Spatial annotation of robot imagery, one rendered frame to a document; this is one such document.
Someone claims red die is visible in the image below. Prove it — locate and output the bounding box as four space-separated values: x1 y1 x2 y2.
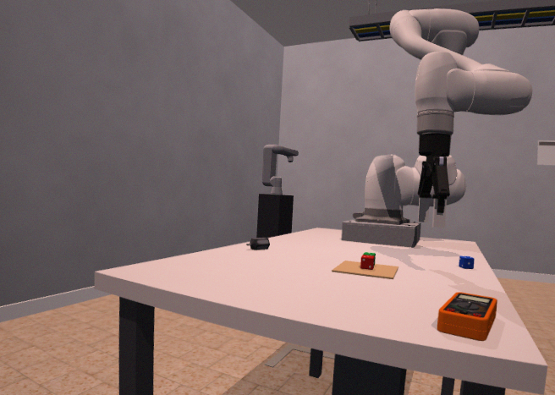
360 255 375 270

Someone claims tan flat mat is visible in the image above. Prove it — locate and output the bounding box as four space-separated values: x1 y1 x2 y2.
332 261 398 279

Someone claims orange pocket multimeter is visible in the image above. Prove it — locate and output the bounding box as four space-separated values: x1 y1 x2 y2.
437 292 497 341

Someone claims blue die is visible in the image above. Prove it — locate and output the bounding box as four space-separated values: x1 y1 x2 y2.
459 256 475 269

